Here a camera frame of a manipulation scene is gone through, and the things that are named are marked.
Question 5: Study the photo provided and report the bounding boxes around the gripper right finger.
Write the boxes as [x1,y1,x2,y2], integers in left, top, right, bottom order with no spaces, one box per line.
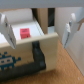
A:
[61,12,84,48]

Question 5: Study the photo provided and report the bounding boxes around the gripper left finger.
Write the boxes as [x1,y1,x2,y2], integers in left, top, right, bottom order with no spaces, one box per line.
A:
[0,12,17,50]

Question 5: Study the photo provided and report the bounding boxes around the pink block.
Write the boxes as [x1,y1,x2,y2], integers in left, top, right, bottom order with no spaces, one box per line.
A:
[19,28,31,39]

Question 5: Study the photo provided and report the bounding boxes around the wooden drawer box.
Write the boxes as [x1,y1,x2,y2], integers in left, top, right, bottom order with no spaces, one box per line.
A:
[31,7,55,34]

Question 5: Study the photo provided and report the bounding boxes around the wooden drawer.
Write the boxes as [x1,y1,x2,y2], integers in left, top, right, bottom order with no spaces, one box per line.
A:
[0,9,60,84]

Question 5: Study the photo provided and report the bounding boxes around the black drawer handle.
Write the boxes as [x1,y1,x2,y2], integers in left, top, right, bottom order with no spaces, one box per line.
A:
[0,41,48,83]

